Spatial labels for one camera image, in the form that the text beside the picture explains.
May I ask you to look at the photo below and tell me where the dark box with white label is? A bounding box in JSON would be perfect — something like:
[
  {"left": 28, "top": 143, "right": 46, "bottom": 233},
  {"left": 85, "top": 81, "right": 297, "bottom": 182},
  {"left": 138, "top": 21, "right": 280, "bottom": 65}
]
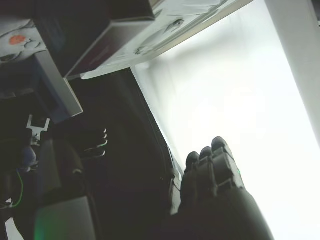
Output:
[{"left": 33, "top": 0, "right": 157, "bottom": 79}]

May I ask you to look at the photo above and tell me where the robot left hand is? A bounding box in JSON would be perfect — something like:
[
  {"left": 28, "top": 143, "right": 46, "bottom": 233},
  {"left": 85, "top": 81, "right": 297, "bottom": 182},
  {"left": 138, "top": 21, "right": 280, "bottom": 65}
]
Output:
[{"left": 159, "top": 136, "right": 276, "bottom": 240}]

